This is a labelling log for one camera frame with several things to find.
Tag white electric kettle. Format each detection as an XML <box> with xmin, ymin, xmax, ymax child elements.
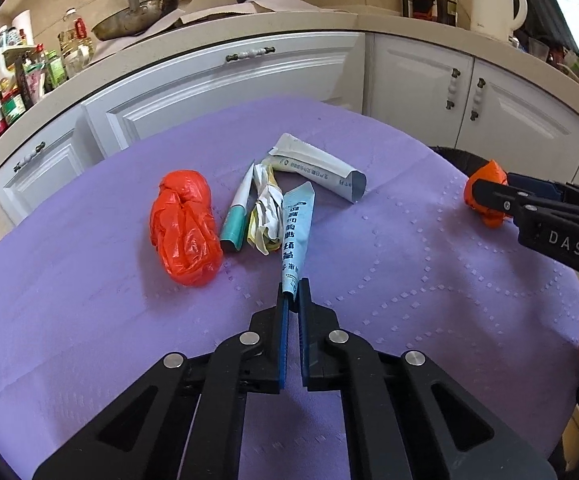
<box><xmin>471</xmin><ymin>0</ymin><xmax>528</xmax><ymax>44</ymax></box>

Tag red item by bottles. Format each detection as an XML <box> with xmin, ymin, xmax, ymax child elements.
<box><xmin>412</xmin><ymin>0</ymin><xmax>436</xmax><ymax>22</ymax></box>

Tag blue white wrapper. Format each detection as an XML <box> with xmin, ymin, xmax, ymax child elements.
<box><xmin>281</xmin><ymin>182</ymin><xmax>315</xmax><ymax>298</ymax></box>

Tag white spice rack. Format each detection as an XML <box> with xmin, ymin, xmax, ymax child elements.
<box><xmin>0</xmin><ymin>11</ymin><xmax>44</xmax><ymax>138</ymax></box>

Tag white tube green black cap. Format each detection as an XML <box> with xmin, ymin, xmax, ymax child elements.
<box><xmin>247</xmin><ymin>164</ymin><xmax>284</xmax><ymax>256</ymax></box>

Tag drawer handle centre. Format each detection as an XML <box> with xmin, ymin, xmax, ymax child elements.
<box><xmin>226</xmin><ymin>46</ymin><xmax>276</xmax><ymax>63</ymax></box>

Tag cabinet door handle right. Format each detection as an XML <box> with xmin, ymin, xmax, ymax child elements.
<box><xmin>469</xmin><ymin>77</ymin><xmax>487</xmax><ymax>122</ymax></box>

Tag drinking glass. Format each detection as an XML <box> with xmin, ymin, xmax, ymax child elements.
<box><xmin>528</xmin><ymin>38</ymin><xmax>550</xmax><ymax>62</ymax></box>

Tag black lined trash bin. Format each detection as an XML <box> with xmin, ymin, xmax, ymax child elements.
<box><xmin>431</xmin><ymin>146</ymin><xmax>489</xmax><ymax>178</ymax></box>

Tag cabinet door handle left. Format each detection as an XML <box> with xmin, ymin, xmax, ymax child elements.
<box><xmin>446</xmin><ymin>67</ymin><xmax>462</xmax><ymax>110</ymax></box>

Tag grey white box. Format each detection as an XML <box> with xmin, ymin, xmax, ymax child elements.
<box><xmin>264</xmin><ymin>133</ymin><xmax>367</xmax><ymax>204</ymax></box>

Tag red plastic bag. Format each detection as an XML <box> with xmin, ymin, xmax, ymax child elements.
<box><xmin>150</xmin><ymin>170</ymin><xmax>224</xmax><ymax>287</ymax></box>

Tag drawer handle left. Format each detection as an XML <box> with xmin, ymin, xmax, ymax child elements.
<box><xmin>13</xmin><ymin>142</ymin><xmax>46</xmax><ymax>174</ymax></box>

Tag drawer handle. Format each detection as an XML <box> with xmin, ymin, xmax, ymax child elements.
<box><xmin>226</xmin><ymin>46</ymin><xmax>276</xmax><ymax>63</ymax></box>
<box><xmin>13</xmin><ymin>142</ymin><xmax>46</xmax><ymax>174</ymax></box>

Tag metal frying pan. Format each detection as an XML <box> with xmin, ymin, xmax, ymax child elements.
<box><xmin>92</xmin><ymin>0</ymin><xmax>180</xmax><ymax>41</ymax></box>

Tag cabinet door handle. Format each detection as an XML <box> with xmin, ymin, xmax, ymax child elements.
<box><xmin>469</xmin><ymin>77</ymin><xmax>487</xmax><ymax>122</ymax></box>
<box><xmin>446</xmin><ymin>67</ymin><xmax>462</xmax><ymax>110</ymax></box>

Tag orange plastic bag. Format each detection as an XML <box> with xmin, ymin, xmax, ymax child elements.
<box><xmin>463</xmin><ymin>160</ymin><xmax>513</xmax><ymax>229</ymax></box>

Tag teal white tube box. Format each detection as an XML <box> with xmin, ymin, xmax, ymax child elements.
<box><xmin>219</xmin><ymin>162</ymin><xmax>255</xmax><ymax>254</ymax></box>

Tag dark sauce bottle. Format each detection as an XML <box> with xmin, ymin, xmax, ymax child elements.
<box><xmin>436</xmin><ymin>0</ymin><xmax>459</xmax><ymax>27</ymax></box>

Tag cooking oil bottle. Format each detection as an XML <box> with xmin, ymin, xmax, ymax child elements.
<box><xmin>58</xmin><ymin>8</ymin><xmax>94</xmax><ymax>78</ymax></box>

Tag white kitchen cabinets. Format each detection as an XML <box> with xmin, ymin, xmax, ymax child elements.
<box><xmin>0</xmin><ymin>12</ymin><xmax>579</xmax><ymax>222</ymax></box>

